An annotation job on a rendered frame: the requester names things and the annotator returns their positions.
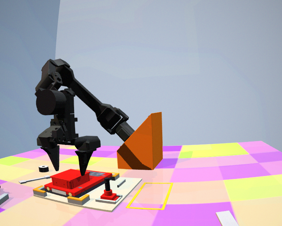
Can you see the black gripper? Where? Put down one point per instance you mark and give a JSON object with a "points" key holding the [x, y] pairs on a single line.
{"points": [[85, 145]]}

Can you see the black and red joystick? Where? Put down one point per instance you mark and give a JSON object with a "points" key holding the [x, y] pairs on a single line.
{"points": [[108, 195]]}

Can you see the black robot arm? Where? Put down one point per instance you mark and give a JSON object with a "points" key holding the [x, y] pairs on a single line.
{"points": [[50, 101]]}

